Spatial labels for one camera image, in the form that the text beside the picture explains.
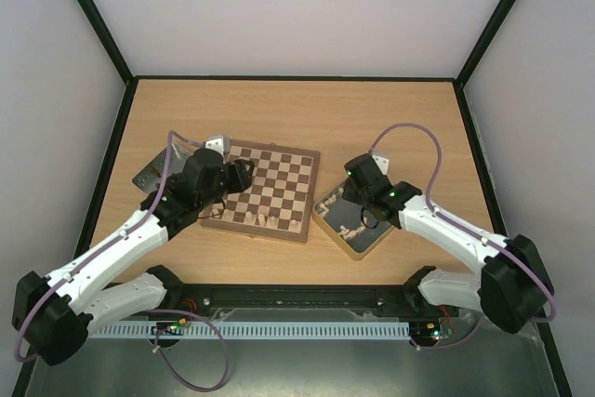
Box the purple cable loop front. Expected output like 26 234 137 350
151 308 232 391

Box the silver tin with dark pieces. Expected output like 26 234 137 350
132 143 192 194

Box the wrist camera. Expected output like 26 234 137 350
372 152 390 176
204 134 231 157

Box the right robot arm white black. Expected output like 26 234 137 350
342 153 554 334

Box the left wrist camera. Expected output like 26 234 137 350
204 134 231 157

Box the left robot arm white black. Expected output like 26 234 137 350
12 145 255 365

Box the light blue cable duct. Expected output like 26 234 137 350
92 321 410 341

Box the wooden chess board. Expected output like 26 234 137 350
202 139 321 244

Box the gold tin with light pieces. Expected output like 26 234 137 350
312 182 394 260

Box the black aluminium frame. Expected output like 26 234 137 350
8 0 575 397

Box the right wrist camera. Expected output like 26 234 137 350
372 152 390 176

